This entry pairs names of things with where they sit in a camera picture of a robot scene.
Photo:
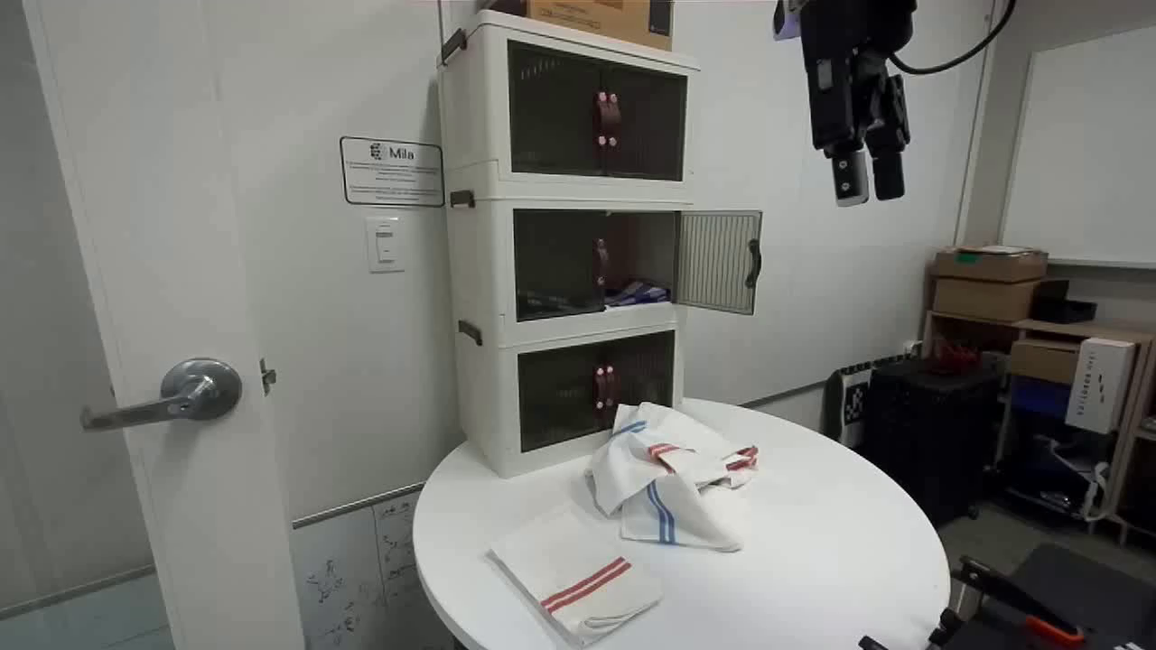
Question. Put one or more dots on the silver door lever handle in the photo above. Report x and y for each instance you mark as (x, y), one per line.
(196, 390)

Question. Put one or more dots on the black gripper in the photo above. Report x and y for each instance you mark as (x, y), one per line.
(853, 95)

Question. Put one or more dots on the cardboard box on shelf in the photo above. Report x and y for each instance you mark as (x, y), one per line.
(989, 283)

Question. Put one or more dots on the white stacked cabinet unit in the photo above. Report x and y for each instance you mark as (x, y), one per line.
(539, 118)

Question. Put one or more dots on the red-handled black tool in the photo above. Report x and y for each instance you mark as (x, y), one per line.
(996, 604)

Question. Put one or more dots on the whiteboard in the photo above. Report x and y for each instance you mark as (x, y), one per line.
(1087, 159)

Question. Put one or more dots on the wall name sign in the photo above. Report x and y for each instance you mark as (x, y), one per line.
(382, 172)

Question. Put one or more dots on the crumpled red-striped white towel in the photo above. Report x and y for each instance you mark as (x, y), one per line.
(698, 453)

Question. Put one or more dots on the folded red-striped white towel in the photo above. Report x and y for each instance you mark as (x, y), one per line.
(577, 577)

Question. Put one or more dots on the cardboard box on cabinet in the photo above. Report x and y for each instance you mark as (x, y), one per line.
(623, 18)

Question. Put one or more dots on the white product box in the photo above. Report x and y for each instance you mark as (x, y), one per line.
(1099, 385)

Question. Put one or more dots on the black crate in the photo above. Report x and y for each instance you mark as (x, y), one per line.
(931, 430)

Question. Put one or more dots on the wooden shelf unit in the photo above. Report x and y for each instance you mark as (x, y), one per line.
(1037, 456)

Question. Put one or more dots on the white light switch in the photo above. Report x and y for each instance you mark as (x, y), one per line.
(385, 248)

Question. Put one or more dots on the crumpled blue-striped white towel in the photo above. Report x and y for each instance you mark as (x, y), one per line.
(648, 502)

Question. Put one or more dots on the blue items inside cabinet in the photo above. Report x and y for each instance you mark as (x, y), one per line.
(639, 294)

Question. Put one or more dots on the white door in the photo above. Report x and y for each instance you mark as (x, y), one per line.
(144, 145)

